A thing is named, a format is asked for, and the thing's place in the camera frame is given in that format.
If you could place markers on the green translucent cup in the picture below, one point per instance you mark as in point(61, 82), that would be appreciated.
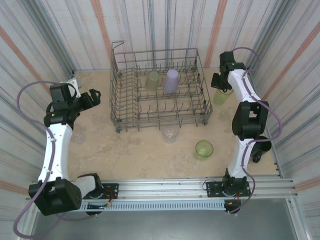
point(204, 150)
point(220, 98)

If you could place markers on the clear plastic cup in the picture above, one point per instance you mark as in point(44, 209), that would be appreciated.
point(80, 136)
point(170, 135)

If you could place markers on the purple plastic cup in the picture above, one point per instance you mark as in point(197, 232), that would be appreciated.
point(171, 81)

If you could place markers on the pale olive glass cup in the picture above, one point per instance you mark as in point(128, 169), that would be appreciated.
point(152, 82)

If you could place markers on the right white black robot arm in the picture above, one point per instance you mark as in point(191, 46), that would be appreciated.
point(237, 80)

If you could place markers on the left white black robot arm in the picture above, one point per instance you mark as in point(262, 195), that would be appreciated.
point(60, 135)

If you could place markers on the grey metal panel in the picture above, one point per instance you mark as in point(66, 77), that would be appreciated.
point(162, 225)

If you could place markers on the aluminium corner post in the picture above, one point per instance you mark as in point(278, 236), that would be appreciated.
point(269, 25)
point(51, 25)

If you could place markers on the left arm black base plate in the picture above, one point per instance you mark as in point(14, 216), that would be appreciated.
point(112, 187)

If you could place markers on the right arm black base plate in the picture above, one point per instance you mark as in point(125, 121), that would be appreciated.
point(212, 187)

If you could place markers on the long aluminium mounting rail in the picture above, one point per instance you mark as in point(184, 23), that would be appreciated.
point(162, 186)

